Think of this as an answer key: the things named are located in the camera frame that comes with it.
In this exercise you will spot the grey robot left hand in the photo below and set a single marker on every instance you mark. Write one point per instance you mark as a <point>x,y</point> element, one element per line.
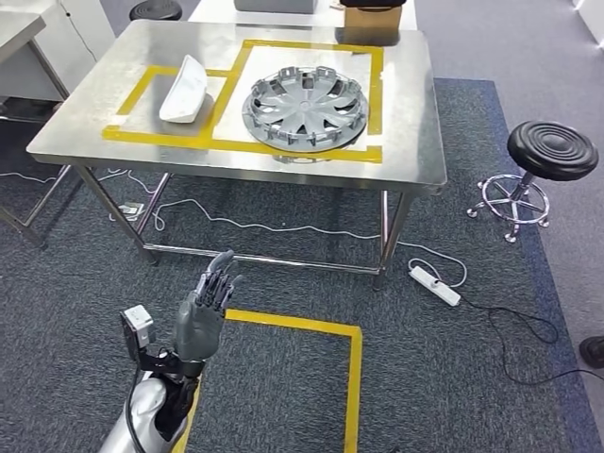
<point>198,328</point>

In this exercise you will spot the white desk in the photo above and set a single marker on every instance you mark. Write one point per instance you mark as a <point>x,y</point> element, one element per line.
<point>212,12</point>

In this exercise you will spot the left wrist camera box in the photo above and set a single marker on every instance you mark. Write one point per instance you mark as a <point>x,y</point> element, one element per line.
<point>137,325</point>

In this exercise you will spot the grey wheel hubcap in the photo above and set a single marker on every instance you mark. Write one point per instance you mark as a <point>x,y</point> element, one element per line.
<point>304,109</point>

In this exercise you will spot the black carry case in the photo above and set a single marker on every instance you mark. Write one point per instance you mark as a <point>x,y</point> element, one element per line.
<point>373,3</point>

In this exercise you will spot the white power strip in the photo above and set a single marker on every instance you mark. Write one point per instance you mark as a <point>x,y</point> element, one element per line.
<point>434,286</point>

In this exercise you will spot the person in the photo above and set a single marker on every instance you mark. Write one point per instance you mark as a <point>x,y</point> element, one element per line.
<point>592,351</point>

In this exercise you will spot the floor socket plate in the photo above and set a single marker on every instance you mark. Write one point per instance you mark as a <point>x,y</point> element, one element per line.
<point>131,210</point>

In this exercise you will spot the black round stool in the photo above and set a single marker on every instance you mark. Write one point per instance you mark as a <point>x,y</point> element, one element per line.
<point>155,10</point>
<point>552,150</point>

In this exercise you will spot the steel workbench table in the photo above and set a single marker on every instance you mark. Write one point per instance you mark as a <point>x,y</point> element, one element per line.
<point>405,125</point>

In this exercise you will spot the white curved plastic part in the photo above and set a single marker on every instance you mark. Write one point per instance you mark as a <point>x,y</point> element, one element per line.
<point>184,94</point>

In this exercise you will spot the grey laptop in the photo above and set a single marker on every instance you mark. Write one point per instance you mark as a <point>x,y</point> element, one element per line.
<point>273,6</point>

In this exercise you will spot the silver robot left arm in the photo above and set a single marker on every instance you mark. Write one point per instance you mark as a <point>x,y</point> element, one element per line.
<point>141,412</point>

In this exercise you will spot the brown cardboard box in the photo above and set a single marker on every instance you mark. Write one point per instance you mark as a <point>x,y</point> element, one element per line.
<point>373,17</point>

